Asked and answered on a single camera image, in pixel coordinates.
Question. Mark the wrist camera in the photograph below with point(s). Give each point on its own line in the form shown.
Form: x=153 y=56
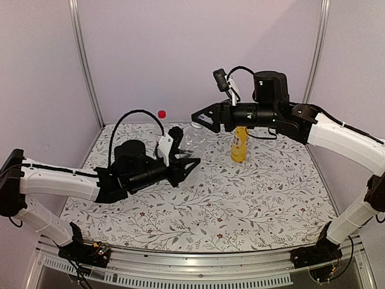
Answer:
x=226 y=84
x=168 y=145

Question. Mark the front aluminium rail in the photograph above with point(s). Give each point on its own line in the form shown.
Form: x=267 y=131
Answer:
x=139 y=268

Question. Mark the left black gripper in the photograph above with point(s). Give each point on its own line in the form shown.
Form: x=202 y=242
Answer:
x=177 y=167

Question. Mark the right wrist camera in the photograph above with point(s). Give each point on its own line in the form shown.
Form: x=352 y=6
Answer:
x=226 y=84

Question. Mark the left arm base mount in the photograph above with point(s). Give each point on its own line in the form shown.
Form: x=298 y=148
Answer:
x=96 y=254

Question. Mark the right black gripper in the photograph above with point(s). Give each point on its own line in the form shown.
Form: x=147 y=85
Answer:
x=216 y=109

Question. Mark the yellow juice bottle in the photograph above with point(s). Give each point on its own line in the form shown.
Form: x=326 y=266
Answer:
x=239 y=145

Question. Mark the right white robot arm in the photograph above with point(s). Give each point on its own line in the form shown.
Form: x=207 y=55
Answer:
x=309 y=125

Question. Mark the clear plastic bottle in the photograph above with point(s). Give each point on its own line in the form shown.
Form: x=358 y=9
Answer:
x=194 y=139

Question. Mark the floral patterned table mat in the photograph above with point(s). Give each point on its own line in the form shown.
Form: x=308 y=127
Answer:
x=274 y=199

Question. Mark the aluminium frame post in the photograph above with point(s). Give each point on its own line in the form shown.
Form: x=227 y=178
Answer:
x=317 y=54
x=83 y=59

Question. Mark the red cap water bottle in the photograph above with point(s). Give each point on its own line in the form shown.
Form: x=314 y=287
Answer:
x=162 y=116

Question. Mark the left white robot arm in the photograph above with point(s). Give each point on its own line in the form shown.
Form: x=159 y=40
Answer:
x=131 y=171

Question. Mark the right aluminium frame post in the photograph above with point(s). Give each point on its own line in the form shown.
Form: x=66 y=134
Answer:
x=317 y=54

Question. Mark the left aluminium frame post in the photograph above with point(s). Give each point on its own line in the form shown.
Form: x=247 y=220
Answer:
x=83 y=59

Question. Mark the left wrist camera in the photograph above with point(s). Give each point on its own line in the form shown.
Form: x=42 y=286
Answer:
x=168 y=145

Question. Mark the blue white bottle cap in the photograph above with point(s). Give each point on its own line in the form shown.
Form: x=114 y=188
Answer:
x=196 y=125

